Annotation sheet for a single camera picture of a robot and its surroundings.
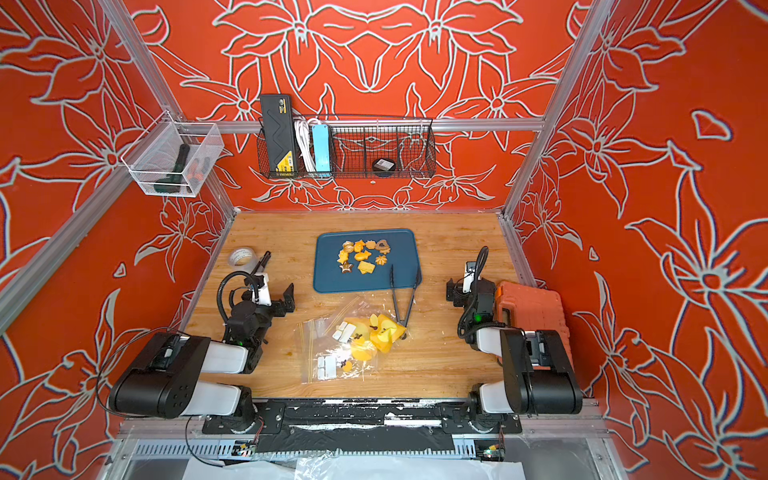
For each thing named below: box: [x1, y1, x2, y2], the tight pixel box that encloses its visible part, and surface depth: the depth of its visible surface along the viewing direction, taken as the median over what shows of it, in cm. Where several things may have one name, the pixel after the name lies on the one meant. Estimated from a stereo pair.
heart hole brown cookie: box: [375, 239, 391, 254], surface depth 108 cm
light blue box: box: [312, 124, 331, 177], surface depth 92 cm
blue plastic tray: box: [313, 228, 420, 293], surface depth 104 cm
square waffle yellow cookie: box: [358, 261, 375, 275], surface depth 102 cm
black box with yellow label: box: [260, 94, 298, 179], surface depth 89 cm
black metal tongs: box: [390, 264, 422, 340], surface depth 94 cm
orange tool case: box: [494, 280, 574, 368], surface depth 89 cm
